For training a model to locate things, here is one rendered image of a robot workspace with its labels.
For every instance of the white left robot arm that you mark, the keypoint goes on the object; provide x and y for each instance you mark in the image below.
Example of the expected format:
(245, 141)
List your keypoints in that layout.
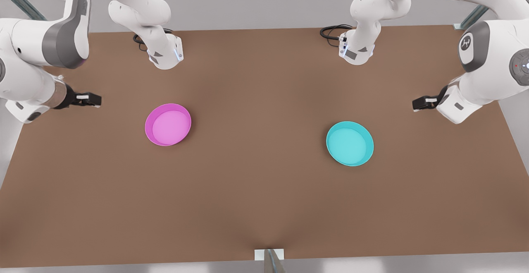
(492, 53)

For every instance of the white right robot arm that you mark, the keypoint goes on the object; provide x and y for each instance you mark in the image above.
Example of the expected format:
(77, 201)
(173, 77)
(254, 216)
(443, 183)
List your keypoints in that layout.
(29, 49)

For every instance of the blue plate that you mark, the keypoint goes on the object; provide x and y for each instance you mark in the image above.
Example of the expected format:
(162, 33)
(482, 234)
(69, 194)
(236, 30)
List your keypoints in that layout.
(349, 143)

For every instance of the pink plate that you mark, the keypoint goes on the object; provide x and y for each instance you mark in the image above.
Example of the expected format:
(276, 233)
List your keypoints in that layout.
(168, 124)

